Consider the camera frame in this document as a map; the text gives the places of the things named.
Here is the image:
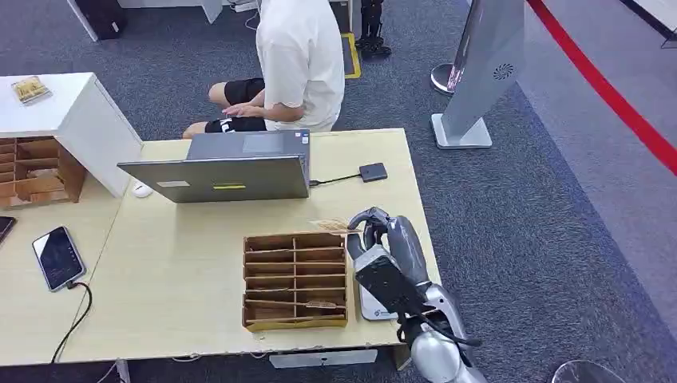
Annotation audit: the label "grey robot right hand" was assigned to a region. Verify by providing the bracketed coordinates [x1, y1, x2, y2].
[346, 206, 431, 287]

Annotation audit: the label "white flat device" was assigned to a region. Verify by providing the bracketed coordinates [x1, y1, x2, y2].
[358, 282, 398, 322]

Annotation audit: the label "black adapter box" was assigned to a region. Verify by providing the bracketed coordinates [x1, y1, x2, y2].
[358, 162, 389, 184]

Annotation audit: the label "wooden card box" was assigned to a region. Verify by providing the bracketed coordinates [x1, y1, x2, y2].
[242, 231, 350, 334]

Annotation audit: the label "white plate under desk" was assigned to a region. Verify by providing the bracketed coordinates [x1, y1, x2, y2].
[268, 349, 380, 370]

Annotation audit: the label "round metal stand base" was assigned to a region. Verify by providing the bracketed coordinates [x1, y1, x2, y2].
[430, 62, 457, 97]

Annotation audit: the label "grey laptop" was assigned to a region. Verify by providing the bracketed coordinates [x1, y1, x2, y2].
[117, 128, 312, 204]

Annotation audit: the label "grey kiosk stand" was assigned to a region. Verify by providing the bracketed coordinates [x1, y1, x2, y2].
[430, 0, 526, 151]

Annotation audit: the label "yellow bordered floor mat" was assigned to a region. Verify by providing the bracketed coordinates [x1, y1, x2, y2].
[341, 32, 362, 80]

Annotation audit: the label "person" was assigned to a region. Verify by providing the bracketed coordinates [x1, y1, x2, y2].
[182, 0, 346, 140]

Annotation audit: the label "black robot legs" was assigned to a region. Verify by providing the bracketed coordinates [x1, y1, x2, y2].
[355, 0, 393, 59]

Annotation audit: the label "clear round dome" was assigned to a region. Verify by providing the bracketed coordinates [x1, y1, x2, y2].
[551, 360, 629, 383]

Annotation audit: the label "red floor tape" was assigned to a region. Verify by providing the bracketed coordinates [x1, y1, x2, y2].
[526, 0, 677, 177]

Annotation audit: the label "white desk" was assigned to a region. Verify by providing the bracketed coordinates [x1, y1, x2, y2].
[65, 0, 224, 42]

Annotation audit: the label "white cabinet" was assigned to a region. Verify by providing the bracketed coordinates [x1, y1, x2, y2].
[0, 72, 144, 198]

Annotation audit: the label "smartphone with pale rim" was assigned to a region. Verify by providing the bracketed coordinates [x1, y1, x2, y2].
[31, 225, 87, 293]

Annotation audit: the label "wooden organizer box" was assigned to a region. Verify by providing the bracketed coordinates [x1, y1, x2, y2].
[0, 136, 87, 209]

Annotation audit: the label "black computer case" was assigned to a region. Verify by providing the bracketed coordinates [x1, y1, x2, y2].
[73, 0, 129, 41]

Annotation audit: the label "dark smartphone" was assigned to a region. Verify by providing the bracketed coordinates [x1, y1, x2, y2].
[0, 215, 18, 245]

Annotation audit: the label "card pack in wrapper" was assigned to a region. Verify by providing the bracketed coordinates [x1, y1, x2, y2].
[11, 75, 53, 105]

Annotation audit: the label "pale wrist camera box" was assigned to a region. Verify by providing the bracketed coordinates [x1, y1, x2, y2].
[353, 243, 429, 319]

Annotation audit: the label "black adapter cable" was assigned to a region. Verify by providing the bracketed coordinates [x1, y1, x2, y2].
[309, 173, 362, 188]

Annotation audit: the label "black phone cable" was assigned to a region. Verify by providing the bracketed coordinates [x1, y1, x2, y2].
[49, 280, 93, 365]

